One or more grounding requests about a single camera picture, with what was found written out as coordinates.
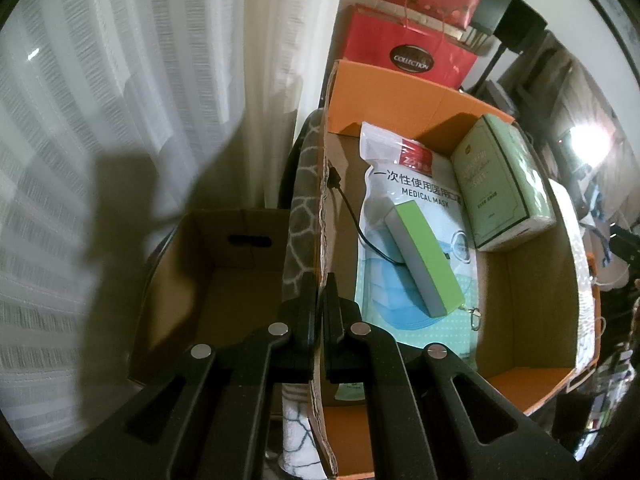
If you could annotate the black speaker on stand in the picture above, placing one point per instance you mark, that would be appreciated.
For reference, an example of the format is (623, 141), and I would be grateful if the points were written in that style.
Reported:
(514, 23)

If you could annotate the white curtain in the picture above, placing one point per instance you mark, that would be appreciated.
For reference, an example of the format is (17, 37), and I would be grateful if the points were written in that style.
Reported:
(117, 117)

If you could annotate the red collection gift bag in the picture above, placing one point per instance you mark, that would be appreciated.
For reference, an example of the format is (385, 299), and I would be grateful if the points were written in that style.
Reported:
(379, 39)

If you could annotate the empty brown cardboard box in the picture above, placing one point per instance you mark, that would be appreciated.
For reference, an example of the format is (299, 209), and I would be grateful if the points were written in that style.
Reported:
(217, 278)

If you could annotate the brown sofa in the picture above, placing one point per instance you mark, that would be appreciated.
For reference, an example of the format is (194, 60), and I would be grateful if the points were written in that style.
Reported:
(574, 129)

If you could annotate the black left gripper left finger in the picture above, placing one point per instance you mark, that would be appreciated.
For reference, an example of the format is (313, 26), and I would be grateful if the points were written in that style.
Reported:
(209, 418)

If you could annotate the grey white patterned blanket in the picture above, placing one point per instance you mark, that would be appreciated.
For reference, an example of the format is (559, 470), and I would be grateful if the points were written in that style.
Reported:
(300, 457)

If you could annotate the green grey power bank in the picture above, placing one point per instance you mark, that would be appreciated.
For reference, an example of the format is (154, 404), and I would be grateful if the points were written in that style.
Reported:
(424, 259)

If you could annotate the medical mask packet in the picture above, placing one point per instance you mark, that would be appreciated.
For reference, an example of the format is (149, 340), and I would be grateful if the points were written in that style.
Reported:
(400, 170)

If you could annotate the green tissue pack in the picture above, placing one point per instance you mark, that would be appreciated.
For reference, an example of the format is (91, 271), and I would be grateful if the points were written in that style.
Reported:
(502, 188)

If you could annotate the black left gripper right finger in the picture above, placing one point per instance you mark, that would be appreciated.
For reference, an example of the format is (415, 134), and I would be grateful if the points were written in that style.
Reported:
(425, 414)

